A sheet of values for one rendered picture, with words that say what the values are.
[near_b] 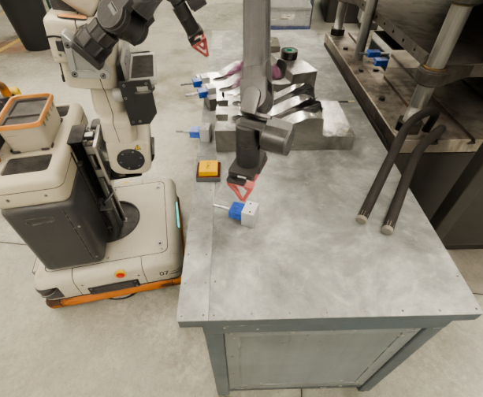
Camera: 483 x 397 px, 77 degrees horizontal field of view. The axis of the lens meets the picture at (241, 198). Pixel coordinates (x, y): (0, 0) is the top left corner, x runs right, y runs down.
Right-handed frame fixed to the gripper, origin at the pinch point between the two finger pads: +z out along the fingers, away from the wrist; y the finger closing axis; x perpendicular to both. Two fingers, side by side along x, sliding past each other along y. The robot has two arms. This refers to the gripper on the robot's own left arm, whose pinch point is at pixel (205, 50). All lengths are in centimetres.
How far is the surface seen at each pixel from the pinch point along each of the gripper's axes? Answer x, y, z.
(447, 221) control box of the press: -56, -73, 83
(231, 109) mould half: 0.4, -31.1, 11.8
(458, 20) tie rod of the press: -75, -47, 16
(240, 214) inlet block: 9, -80, 13
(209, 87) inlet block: 5.3, -9.4, 10.1
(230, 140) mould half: 5.1, -45.5, 14.0
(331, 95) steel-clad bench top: -41, -13, 43
